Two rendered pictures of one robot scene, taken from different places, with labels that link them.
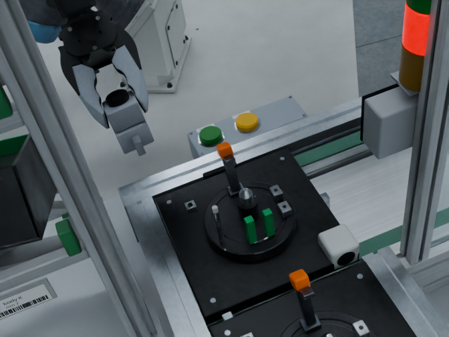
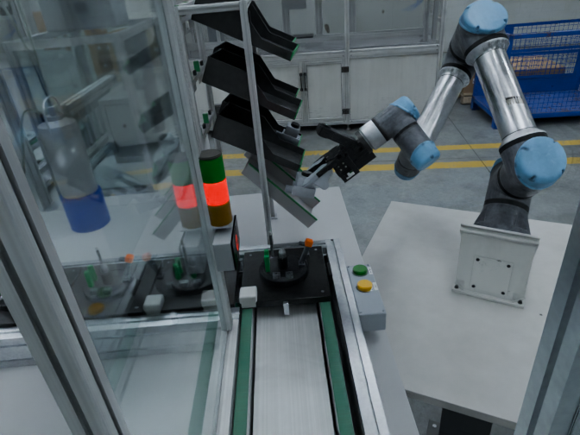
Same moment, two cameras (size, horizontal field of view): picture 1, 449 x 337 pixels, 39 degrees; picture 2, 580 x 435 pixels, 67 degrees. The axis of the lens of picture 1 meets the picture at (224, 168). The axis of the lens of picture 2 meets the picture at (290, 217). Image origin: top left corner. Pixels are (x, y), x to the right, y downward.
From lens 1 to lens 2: 1.33 m
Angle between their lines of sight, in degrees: 77
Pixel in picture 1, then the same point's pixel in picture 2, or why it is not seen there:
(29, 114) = not seen: hidden behind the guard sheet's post
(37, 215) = (216, 132)
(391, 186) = (291, 352)
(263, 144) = (345, 292)
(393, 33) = not seen: outside the picture
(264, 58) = (486, 346)
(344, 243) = (243, 292)
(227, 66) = (479, 323)
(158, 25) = (463, 244)
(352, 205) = (286, 330)
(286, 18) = not seen: hidden behind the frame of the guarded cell
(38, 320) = (299, 236)
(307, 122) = (352, 312)
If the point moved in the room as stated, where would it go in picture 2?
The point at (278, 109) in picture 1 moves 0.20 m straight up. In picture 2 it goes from (373, 302) to (374, 236)
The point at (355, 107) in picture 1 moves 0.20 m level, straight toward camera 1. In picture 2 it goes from (356, 339) to (281, 316)
